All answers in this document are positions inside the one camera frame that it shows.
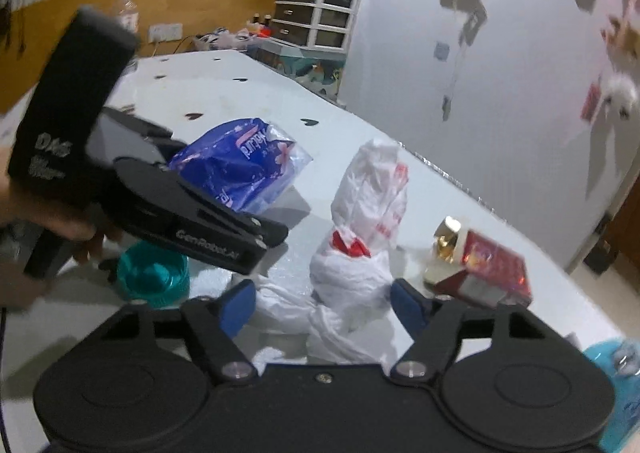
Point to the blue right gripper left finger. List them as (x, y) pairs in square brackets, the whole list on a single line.
[(236, 307)]

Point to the blue tissue pack wrapper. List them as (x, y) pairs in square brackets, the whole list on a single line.
[(245, 164)]

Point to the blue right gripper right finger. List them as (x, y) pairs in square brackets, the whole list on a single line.
[(417, 314)]

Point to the red cigarette pack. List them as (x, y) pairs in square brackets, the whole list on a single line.
[(467, 265)]

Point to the teal fish snack bag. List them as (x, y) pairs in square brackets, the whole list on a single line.
[(602, 355)]

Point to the person's left hand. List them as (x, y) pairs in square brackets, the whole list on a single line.
[(39, 235)]

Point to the clear plastic water bottle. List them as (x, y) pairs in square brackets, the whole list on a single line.
[(127, 15)]

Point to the white drawer organizer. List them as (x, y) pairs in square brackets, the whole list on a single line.
[(314, 24)]

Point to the white plastic bag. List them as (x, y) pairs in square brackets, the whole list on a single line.
[(350, 272)]

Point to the pink hanging tag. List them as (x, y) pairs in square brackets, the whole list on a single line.
[(591, 102)]

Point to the white fluffy sheep ornament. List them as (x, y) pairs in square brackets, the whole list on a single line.
[(621, 94)]

